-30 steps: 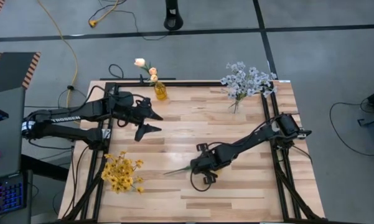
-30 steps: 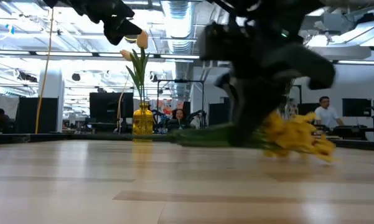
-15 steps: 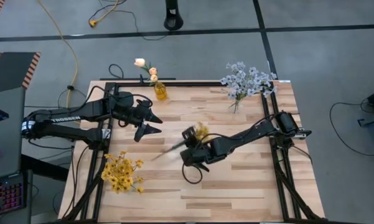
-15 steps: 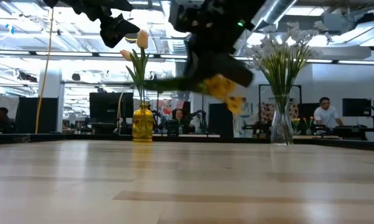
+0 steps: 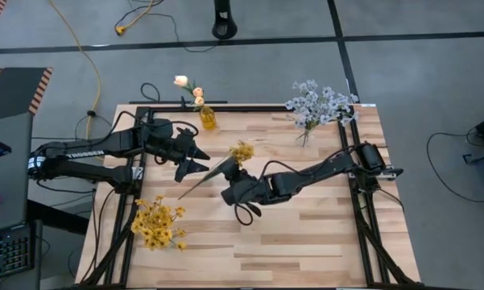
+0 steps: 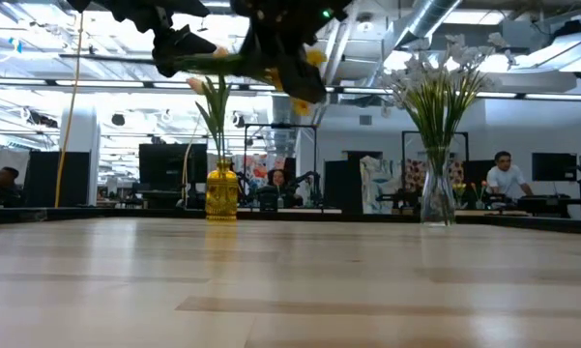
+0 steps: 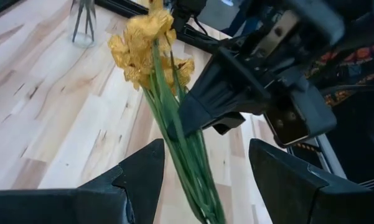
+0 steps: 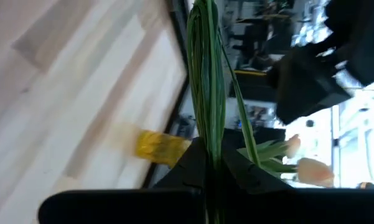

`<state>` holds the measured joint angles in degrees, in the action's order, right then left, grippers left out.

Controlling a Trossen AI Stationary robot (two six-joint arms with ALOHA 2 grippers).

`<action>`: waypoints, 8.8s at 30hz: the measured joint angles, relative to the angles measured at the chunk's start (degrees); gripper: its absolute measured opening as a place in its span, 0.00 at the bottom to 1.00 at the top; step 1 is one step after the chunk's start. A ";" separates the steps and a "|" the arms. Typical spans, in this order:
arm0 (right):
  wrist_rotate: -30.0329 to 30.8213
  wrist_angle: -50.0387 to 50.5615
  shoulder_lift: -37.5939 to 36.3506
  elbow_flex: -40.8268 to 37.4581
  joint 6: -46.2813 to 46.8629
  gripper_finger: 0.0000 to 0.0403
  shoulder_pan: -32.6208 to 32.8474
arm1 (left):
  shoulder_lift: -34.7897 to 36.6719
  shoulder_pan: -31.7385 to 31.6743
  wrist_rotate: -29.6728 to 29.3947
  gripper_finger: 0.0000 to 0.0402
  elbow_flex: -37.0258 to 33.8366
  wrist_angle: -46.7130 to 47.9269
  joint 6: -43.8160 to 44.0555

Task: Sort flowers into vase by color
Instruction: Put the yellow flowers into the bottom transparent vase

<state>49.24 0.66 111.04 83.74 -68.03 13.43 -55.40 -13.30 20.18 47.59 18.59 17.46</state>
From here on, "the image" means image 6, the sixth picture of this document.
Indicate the black monitor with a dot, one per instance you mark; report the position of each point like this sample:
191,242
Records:
43,179
164,164
554,166

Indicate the black aluminium table frame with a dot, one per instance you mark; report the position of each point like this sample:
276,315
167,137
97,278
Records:
125,212

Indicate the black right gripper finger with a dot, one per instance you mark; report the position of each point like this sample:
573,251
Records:
304,79

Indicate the white and teal cloth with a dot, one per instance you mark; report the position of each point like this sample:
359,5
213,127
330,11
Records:
377,179

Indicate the white artificial flower bunch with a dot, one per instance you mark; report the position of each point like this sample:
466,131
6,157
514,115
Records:
459,48
401,79
498,38

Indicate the person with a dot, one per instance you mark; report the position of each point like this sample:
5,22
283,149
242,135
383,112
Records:
505,179
2,181
278,180

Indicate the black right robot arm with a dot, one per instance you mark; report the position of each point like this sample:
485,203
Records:
338,7

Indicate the smooth silver ceiling duct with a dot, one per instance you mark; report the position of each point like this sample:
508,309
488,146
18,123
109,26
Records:
423,21

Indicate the yellow artificial flower bunch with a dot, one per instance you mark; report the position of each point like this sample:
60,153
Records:
222,65

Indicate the black cabinet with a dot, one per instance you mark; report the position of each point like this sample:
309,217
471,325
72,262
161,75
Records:
343,183

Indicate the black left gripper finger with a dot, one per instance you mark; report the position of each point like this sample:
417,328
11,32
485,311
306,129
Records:
179,43

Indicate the colourful patterned cloth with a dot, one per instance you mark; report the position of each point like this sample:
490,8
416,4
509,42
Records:
258,169

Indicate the ribbed silver ceiling duct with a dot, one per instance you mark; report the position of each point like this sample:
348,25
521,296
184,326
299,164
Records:
282,125

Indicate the long ceiling light bar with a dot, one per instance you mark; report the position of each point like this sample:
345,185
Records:
101,83

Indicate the black metal frame stand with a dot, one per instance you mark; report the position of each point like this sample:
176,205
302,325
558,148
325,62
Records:
280,126
461,132

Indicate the amber glass bottle vase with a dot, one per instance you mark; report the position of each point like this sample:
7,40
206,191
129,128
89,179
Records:
221,193

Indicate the clear glass vase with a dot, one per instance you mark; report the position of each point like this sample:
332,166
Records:
437,193

